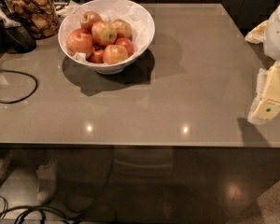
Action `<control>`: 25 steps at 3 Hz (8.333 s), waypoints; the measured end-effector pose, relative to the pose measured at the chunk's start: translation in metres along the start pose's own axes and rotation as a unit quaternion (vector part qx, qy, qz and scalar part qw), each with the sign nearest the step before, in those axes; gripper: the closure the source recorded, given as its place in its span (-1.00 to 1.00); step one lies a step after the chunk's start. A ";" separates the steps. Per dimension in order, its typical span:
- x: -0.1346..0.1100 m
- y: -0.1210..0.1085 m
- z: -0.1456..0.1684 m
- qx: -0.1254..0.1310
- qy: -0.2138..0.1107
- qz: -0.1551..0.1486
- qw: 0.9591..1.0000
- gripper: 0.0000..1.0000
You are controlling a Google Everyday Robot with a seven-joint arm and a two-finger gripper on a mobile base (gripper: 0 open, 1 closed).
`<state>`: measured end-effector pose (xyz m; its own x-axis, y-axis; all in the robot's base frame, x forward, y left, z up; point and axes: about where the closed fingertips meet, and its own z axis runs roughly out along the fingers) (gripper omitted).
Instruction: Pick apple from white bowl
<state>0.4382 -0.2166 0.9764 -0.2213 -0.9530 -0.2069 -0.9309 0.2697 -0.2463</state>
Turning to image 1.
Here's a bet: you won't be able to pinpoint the red apple right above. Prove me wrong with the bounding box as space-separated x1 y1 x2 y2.
115 37 134 56

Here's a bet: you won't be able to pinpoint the white ceramic bowl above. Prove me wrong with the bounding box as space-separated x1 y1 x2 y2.
57 0 156 76

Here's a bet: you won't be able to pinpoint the black scoop with white handle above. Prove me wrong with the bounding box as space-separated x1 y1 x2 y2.
0 8 36 53

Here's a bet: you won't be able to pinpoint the dark red apple low front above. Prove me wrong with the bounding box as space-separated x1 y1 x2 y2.
88 46 104 63

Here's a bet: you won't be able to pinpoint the red apple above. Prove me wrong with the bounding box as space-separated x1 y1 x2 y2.
115 37 134 56
66 28 93 58
80 11 102 32

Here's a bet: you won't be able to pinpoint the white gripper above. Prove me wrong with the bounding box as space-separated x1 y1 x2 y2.
245 5 280 125

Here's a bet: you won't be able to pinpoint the red apple top back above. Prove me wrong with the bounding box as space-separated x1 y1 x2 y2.
80 11 102 32

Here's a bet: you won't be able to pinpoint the red apple far left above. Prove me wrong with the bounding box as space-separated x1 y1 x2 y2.
66 28 93 58

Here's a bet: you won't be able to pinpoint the yellow-red apple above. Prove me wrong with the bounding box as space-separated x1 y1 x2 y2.
112 19 133 38
91 21 117 47
103 45 129 64

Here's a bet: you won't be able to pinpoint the glass jar of dried chips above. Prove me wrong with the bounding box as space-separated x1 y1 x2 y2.
5 0 59 39

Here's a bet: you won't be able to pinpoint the yellow-red apple front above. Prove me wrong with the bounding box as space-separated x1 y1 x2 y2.
103 45 129 64

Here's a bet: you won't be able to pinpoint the black cable on table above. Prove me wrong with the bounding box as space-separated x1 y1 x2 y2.
0 68 39 105

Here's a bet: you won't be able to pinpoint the black cables on floor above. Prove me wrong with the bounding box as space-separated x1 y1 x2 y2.
0 193 85 224

